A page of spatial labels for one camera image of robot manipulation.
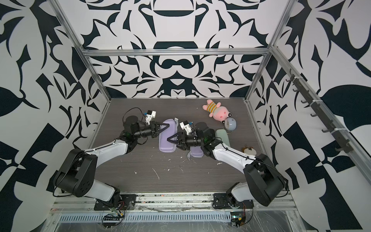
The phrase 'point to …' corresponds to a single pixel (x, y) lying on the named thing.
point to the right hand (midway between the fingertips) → (170, 140)
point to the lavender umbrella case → (195, 151)
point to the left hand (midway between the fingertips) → (168, 124)
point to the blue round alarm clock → (230, 124)
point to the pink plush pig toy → (220, 113)
